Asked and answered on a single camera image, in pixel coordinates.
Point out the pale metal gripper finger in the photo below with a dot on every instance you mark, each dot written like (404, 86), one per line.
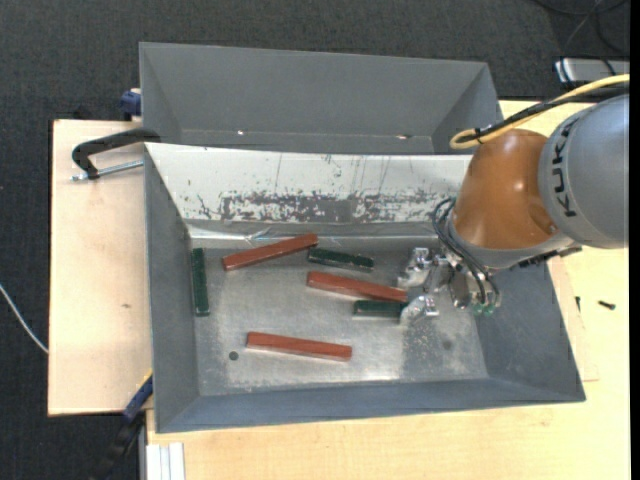
(425, 308)
(416, 268)

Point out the small black screw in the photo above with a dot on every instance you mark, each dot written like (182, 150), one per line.
(607, 305)

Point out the dark green flat block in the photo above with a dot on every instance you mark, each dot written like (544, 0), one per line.
(377, 309)
(200, 283)
(340, 259)

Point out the grey metal bin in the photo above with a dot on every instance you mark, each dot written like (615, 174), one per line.
(320, 388)

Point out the red-brown flat block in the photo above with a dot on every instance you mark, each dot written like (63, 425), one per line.
(299, 346)
(356, 287)
(270, 252)

